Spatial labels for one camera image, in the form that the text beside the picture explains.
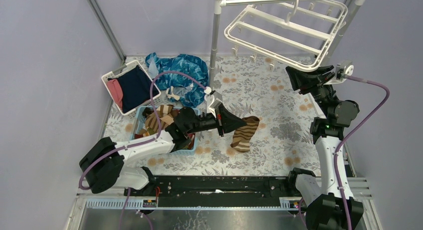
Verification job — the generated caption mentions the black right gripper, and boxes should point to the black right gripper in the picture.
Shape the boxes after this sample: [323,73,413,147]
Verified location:
[285,61,338,120]

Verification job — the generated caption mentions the brown striped sock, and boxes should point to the brown striped sock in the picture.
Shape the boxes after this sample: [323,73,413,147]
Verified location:
[230,116,260,153]

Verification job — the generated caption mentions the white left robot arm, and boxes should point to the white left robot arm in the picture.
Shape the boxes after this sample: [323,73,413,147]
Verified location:
[79,104,247,196]

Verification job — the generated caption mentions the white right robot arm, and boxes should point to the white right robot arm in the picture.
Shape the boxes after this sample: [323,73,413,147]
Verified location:
[285,65,364,230]

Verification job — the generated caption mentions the white clip drying hanger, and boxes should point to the white clip drying hanger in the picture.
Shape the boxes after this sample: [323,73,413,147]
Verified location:
[223,0,348,72]

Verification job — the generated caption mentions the pile of assorted socks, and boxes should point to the pile of assorted socks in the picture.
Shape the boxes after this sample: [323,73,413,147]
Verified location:
[136,104,192,149]

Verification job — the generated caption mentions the blue patterned cloth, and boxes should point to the blue patterned cloth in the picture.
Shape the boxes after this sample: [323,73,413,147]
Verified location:
[145,52,209,108]

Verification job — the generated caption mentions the floral patterned table mat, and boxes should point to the floral patterned table mat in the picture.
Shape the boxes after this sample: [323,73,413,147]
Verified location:
[134,56,320,176]

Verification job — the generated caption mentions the light blue sock basket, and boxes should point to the light blue sock basket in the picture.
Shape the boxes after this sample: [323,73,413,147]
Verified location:
[130,106,198,156]

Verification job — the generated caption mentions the dark navy folded garment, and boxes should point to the dark navy folded garment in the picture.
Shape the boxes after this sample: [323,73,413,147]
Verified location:
[108,65,159,114]

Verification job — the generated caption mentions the silver white drying rack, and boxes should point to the silver white drying rack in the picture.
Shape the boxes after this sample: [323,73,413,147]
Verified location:
[209,0,365,81]

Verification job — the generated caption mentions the white plastic basket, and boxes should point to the white plastic basket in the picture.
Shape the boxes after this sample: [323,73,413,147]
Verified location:
[101,60,161,116]

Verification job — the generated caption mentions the pink folded garment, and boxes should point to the pink folded garment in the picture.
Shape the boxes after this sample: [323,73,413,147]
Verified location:
[106,79,123,110]

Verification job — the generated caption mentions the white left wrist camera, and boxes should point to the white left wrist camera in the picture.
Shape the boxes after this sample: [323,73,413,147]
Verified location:
[204,87,222,117]

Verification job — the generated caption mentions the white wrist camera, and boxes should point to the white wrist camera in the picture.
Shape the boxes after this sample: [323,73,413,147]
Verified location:
[204,87,222,117]
[336,60,354,81]

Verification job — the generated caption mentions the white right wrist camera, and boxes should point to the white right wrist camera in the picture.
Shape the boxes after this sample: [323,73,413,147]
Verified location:
[336,60,354,81]

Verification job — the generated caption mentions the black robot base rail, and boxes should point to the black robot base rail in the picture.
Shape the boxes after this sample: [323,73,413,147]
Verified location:
[124,175,301,208]

